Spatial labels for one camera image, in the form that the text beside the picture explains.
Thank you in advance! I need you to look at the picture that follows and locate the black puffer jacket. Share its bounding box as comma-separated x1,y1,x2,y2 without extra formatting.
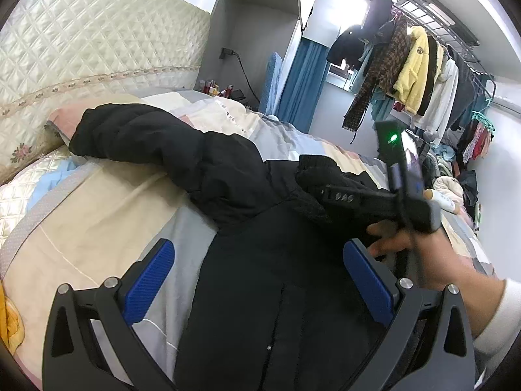
70,103,384,390

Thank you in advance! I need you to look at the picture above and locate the right forearm white sleeve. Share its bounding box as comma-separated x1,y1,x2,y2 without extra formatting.
473,279,520,390

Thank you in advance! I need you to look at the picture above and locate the pile of clothes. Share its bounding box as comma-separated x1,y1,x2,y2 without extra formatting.
419,117,495,231

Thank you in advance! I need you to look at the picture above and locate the metal clothes rack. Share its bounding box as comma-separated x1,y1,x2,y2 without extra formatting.
396,0,497,106

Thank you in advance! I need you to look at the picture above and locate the right hand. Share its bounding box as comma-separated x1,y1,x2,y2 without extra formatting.
367,221,505,336

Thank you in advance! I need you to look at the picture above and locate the cream cylindrical bolster pillow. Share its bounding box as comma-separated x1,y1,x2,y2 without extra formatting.
424,189,460,214

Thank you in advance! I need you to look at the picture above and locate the yellow cloth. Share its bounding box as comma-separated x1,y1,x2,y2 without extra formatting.
0,285,25,356

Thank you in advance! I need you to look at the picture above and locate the white hooded sweater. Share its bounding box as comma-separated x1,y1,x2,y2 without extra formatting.
413,59,459,144

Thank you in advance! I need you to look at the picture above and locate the teal hanging garment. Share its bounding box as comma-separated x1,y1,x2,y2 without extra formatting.
343,44,388,132

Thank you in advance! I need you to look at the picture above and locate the yellow fleece jacket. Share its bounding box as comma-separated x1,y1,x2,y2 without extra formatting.
392,26,444,115

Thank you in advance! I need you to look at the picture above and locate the dark grey hanging coat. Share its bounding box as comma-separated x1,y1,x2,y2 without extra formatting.
447,45,475,131

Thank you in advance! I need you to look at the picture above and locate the colourful patchwork bed quilt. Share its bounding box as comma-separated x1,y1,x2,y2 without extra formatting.
0,89,498,391

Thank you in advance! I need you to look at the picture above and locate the brown plaid scarf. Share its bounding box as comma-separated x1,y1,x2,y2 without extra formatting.
343,15,411,132

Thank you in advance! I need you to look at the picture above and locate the blue curtain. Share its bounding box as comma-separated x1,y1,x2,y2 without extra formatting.
276,38,330,133

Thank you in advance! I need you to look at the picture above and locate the black hanging jacket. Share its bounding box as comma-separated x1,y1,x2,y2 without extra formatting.
327,0,395,69

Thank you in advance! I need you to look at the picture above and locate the blue covered chair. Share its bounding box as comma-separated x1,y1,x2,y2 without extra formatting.
259,52,283,116

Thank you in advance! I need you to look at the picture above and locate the floral pillow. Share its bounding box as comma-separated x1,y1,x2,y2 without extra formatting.
1,104,64,184

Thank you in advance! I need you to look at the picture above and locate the grey bedside cabinet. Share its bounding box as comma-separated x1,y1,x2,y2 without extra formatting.
198,0,315,108

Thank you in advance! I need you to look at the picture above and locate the cream quilted headboard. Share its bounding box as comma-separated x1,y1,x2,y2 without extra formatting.
1,0,210,112

